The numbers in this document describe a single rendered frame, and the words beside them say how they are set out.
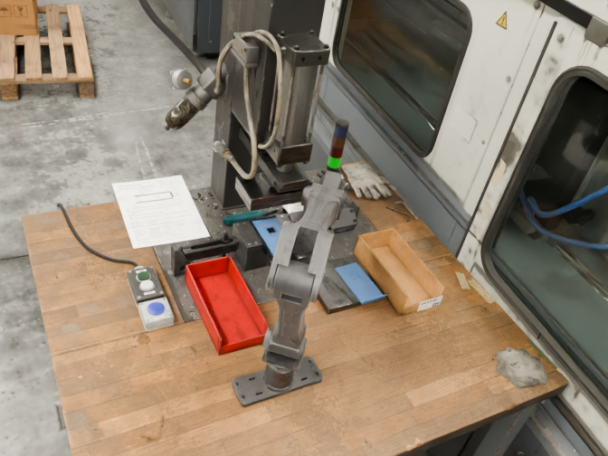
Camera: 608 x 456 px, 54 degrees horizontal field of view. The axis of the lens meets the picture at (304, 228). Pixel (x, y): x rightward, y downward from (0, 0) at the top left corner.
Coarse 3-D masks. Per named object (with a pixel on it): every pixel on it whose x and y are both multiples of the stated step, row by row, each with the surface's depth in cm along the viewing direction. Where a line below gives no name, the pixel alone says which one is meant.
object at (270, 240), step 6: (252, 222) 162; (258, 222) 162; (264, 222) 163; (270, 222) 163; (276, 222) 164; (258, 228) 160; (264, 228) 161; (270, 228) 162; (276, 228) 162; (264, 234) 159; (270, 234) 159; (276, 234) 160; (264, 240) 157; (270, 240) 158; (276, 240) 158; (270, 246) 156
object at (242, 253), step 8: (272, 232) 163; (240, 240) 158; (240, 248) 160; (240, 256) 161; (248, 256) 157; (256, 256) 158; (264, 256) 160; (248, 264) 159; (256, 264) 160; (264, 264) 162
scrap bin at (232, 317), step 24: (192, 264) 150; (216, 264) 154; (192, 288) 148; (216, 288) 153; (240, 288) 151; (216, 312) 147; (240, 312) 148; (216, 336) 136; (240, 336) 142; (264, 336) 141
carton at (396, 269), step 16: (368, 240) 171; (384, 240) 174; (400, 240) 170; (368, 256) 165; (384, 256) 172; (400, 256) 172; (416, 256) 165; (368, 272) 166; (384, 272) 159; (400, 272) 168; (416, 272) 166; (384, 288) 161; (400, 288) 154; (416, 288) 164; (432, 288) 161; (400, 304) 155; (416, 304) 156; (432, 304) 160
